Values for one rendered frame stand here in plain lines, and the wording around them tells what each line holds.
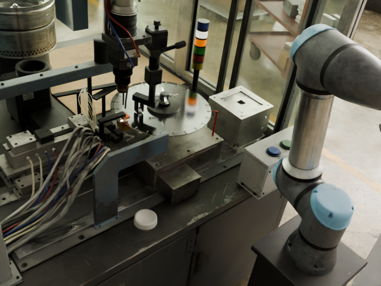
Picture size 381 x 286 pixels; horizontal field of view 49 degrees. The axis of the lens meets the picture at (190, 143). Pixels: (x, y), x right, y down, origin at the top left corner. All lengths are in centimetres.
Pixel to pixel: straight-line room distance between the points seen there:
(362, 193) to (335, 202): 171
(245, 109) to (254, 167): 28
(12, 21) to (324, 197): 128
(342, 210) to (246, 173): 39
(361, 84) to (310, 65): 13
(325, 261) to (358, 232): 135
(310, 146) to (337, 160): 193
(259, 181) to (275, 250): 23
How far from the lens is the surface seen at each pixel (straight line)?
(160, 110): 139
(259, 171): 138
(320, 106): 107
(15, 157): 138
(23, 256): 123
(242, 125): 155
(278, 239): 133
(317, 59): 97
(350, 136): 338
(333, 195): 119
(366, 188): 294
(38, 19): 180
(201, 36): 159
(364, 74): 93
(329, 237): 120
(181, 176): 135
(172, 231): 128
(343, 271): 134
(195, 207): 136
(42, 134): 141
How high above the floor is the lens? 171
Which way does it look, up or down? 37 degrees down
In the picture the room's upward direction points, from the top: 8 degrees clockwise
